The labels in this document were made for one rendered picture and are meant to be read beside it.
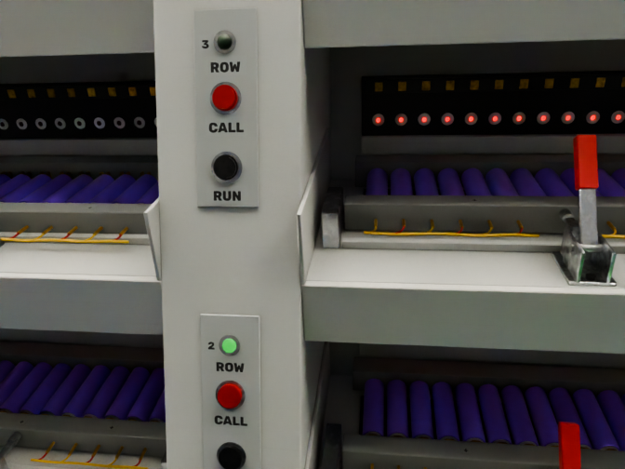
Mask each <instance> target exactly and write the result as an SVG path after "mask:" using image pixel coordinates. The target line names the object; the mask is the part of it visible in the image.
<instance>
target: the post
mask: <svg viewBox="0 0 625 469"><path fill-rule="evenodd" d="M254 7H255V8H256V9H257V44H258V143H259V207H258V208H246V207H198V205H197V162H196V119H195V76H194V33H193V11H194V10H207V9H230V8H254ZM153 27H154V58H155V90H156V122H157V153H158V184H159V216H160V248H161V278H162V310H163V342H164V373H165V404H166V467H167V469H204V461H203V418H202V375H201V332H200V314H207V315H258V316H259V339H260V438H261V469H304V467H305V462H306V455H307V449H308V444H309V438H310V431H311V426H312V420H313V409H314V403H315V398H316V392H317V385H318V380H319V374H320V368H321V362H322V356H323V351H324V345H325V342H314V341H305V340H304V330H303V315H302V300H301V283H300V270H299V242H298V227H297V213H298V210H299V205H300V202H301V199H302V197H303V195H304V192H305V189H306V186H307V183H308V180H309V178H310V176H311V173H312V170H313V165H314V163H315V160H316V157H317V155H318V152H319V149H320V146H321V144H322V141H323V138H324V136H325V133H326V129H327V128H328V127H329V128H330V151H331V47H322V48H305V47H304V35H303V17H302V0H153Z"/></svg>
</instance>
